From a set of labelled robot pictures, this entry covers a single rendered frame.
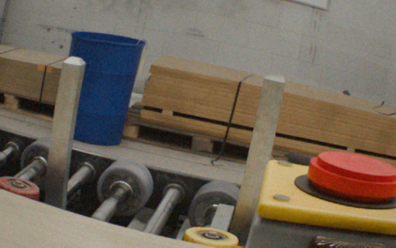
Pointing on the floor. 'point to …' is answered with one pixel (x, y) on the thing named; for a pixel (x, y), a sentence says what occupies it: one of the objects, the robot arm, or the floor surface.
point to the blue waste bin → (105, 84)
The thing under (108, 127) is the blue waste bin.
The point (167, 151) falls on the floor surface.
